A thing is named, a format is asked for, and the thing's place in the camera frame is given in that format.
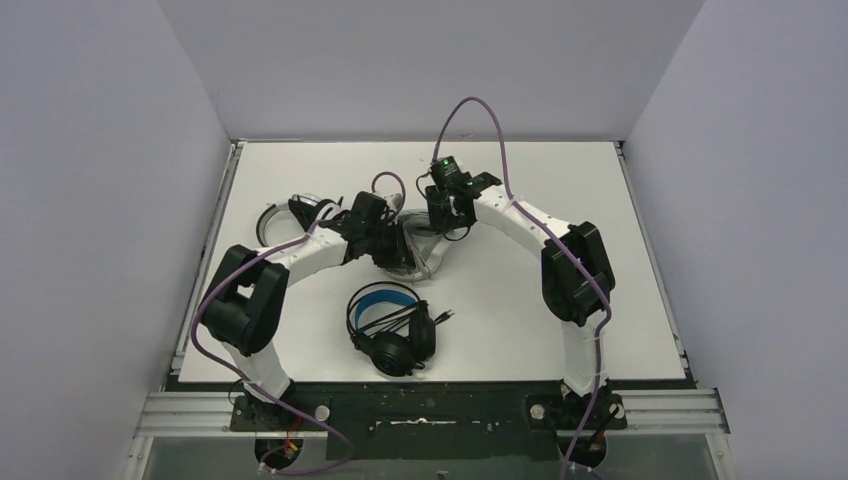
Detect grey white headphones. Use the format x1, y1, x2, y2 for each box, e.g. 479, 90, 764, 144
380, 209, 451, 284

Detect black headphone cable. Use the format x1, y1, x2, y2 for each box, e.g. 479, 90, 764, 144
357, 301, 458, 342

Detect black headphones with blue band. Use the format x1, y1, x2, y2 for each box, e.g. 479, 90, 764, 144
345, 281, 437, 378

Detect white and black headphones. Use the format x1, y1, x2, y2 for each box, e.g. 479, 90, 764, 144
255, 193, 344, 247

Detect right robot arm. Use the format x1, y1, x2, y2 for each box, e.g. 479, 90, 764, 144
424, 156, 616, 427

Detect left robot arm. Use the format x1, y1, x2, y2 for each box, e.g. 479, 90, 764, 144
194, 191, 412, 427

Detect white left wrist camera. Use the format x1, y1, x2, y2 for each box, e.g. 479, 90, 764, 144
383, 193, 405, 214

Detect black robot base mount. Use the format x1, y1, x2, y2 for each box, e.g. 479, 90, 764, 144
229, 380, 628, 461

